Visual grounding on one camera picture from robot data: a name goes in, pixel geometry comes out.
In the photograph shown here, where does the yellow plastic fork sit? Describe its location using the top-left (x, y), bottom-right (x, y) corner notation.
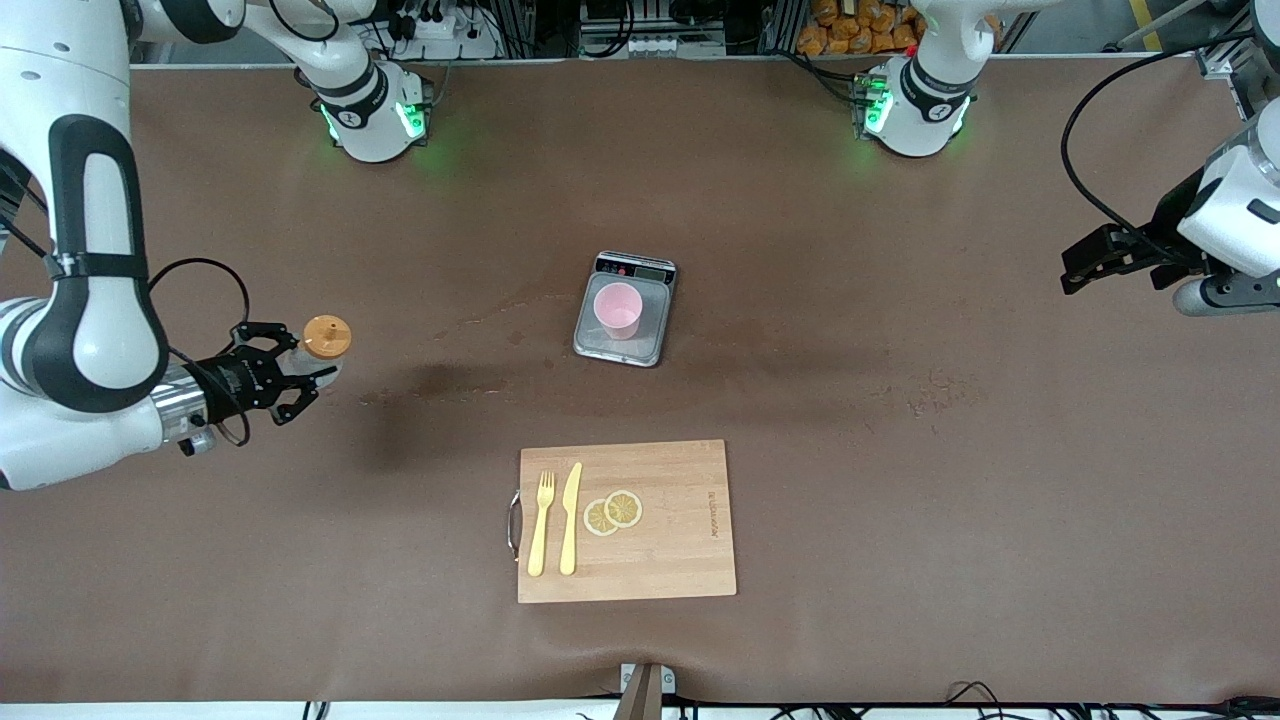
top-left (527, 471), bottom-right (556, 578)

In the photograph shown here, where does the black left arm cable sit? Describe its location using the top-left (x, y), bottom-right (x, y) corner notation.
top-left (1060, 45), bottom-right (1221, 246)

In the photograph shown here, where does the white power strip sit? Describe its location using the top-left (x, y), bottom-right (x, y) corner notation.
top-left (385, 0), bottom-right (501, 61)

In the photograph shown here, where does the yellow plastic knife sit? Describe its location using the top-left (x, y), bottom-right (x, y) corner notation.
top-left (559, 461), bottom-right (583, 577)

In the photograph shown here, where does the brown wedge post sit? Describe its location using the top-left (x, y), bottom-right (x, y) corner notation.
top-left (612, 664), bottom-right (664, 720)

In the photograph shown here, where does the metal mounting bracket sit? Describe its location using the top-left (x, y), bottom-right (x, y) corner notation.
top-left (619, 662), bottom-right (677, 696)

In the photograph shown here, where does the white equipment rack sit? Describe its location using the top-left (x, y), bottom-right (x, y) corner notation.
top-left (578, 0), bottom-right (728, 59)

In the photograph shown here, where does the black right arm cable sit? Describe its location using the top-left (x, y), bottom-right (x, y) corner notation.
top-left (148, 257), bottom-right (251, 448)

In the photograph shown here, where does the aluminium frame profile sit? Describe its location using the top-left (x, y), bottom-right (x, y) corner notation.
top-left (1195, 25), bottom-right (1269, 126)

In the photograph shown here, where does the sauce bottle with orange cap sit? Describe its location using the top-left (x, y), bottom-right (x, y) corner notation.
top-left (283, 314), bottom-right (353, 391)

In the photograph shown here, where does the pink plastic cup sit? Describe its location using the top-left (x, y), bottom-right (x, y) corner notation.
top-left (594, 282), bottom-right (643, 341)

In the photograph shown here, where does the black cable bundle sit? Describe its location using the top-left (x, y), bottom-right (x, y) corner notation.
top-left (945, 682), bottom-right (1280, 720)

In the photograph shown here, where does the silver kitchen scale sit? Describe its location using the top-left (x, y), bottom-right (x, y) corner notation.
top-left (572, 250), bottom-right (679, 369)

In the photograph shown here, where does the orange snack packets pile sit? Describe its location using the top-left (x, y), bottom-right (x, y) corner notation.
top-left (797, 0), bottom-right (926, 56)

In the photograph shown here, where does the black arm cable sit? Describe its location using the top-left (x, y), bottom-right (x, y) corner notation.
top-left (1060, 45), bottom-right (1221, 246)
top-left (148, 257), bottom-right (251, 448)

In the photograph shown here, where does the wooden cutting board with handle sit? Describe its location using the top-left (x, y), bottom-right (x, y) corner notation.
top-left (508, 439), bottom-right (738, 605)

